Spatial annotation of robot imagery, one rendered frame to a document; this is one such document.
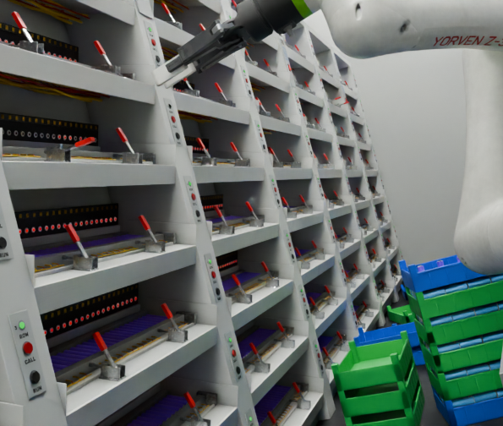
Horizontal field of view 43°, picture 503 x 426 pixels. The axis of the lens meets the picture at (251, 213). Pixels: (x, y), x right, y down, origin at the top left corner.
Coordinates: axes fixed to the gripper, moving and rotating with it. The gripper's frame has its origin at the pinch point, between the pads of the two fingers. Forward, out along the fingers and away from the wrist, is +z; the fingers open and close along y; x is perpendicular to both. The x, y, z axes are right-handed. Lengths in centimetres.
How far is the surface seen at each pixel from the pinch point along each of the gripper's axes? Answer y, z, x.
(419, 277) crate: 77, -13, -62
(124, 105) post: 30.2, 26.0, 11.0
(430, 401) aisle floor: 103, 6, -103
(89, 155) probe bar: 4.4, 26.3, -3.8
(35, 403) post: -36, 28, -44
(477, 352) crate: 80, -17, -88
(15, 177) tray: -27.1, 21.8, -10.8
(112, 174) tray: 1.3, 21.6, -10.5
